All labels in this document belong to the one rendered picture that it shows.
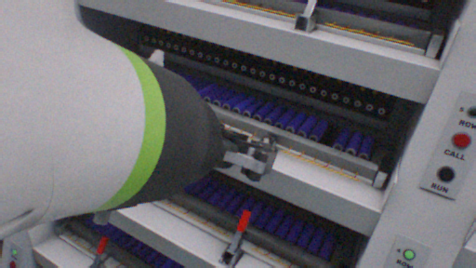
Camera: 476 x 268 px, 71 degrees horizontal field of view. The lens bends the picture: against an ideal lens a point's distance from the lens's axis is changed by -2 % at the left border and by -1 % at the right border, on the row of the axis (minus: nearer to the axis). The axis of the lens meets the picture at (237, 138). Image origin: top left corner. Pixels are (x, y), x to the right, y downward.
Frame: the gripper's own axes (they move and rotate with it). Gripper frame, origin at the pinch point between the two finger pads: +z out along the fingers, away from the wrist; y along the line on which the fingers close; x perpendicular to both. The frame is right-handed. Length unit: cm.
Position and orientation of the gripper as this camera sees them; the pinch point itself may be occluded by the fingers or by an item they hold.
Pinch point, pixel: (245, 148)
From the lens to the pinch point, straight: 43.1
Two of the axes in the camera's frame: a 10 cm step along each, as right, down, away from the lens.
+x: 3.5, -9.4, -0.5
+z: 3.5, 0.7, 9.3
